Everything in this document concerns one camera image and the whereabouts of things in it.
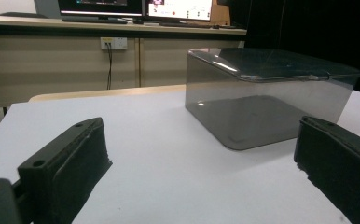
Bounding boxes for grey transparent box lid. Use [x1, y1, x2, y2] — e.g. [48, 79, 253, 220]
[187, 47, 360, 83]

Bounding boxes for black keyboard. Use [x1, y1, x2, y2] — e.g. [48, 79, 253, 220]
[62, 16, 129, 25]
[159, 21, 214, 29]

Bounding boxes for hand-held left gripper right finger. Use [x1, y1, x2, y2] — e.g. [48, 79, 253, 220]
[294, 116, 360, 224]

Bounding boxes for brown cardboard box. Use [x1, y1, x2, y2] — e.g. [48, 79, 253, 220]
[210, 0, 231, 26]

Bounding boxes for black curtain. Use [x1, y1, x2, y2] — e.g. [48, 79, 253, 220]
[229, 0, 360, 97]

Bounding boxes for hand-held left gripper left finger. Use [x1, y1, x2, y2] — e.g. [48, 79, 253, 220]
[17, 117, 113, 224]

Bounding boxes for long beige desk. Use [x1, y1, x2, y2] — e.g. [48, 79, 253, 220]
[0, 15, 247, 109]

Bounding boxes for black power cable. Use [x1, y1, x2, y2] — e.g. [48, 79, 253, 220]
[105, 42, 114, 91]

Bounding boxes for black mouse pad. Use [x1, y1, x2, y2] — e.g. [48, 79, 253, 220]
[0, 11, 40, 19]

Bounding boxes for white wall socket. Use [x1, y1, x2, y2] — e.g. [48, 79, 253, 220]
[100, 36, 129, 51]

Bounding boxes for grey transparent storage box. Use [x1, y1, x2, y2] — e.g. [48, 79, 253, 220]
[185, 47, 360, 151]

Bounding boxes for black computer monitor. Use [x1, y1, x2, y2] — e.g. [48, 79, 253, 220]
[57, 0, 145, 18]
[145, 0, 214, 22]

